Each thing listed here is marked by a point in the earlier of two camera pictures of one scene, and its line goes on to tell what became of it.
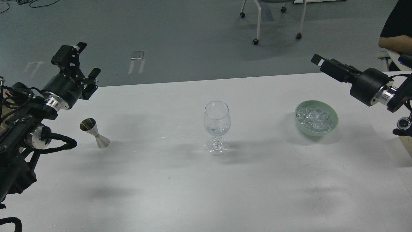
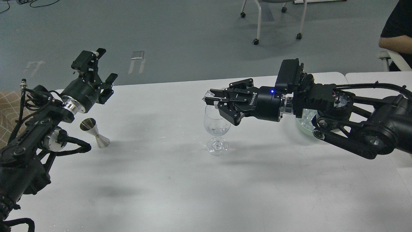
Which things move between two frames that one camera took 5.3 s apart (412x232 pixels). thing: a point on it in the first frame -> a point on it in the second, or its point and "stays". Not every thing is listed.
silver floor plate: [137, 55] stays
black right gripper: [365, 88] -> [265, 102]
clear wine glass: [217, 121] stays
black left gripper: [68, 85] -> [87, 89]
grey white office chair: [256, 41] stays
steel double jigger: [89, 125] stays
